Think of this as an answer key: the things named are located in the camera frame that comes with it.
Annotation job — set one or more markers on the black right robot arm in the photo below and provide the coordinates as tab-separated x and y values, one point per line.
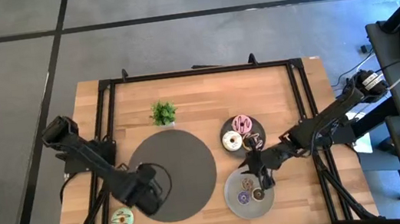
325	118

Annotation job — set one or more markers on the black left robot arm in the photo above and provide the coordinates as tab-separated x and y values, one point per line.
85	154

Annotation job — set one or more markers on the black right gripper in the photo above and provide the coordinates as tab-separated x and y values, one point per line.
268	159

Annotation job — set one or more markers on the chocolate iced donut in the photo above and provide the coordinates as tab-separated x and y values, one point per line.
255	197

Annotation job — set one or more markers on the chocolate donut with colourful sprinkles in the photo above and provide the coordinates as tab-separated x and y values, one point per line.
243	183

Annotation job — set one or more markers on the pink iced donut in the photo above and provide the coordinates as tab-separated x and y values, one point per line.
237	120

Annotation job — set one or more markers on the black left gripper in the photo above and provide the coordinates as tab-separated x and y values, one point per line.
136	190

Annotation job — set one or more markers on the black aluminium table frame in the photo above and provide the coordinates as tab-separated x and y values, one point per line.
198	71

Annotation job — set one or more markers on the light grey round plate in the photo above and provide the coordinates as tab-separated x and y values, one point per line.
251	209

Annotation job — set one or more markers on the chocolate donut with pink drizzle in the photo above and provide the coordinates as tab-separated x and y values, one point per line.
259	143

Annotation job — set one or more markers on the dark woven round placemat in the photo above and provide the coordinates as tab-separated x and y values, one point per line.
187	160

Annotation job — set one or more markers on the cream donut with white icing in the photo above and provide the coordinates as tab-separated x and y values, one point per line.
227	145

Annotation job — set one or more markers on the green donut with chocolate drizzle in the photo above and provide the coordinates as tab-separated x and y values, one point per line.
116	223

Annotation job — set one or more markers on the purple iced donut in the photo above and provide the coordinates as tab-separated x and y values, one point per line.
239	195

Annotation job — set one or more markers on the green plant in white pot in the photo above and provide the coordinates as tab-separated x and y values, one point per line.
163	113

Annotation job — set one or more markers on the dark grey round plate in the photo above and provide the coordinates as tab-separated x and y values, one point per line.
260	127

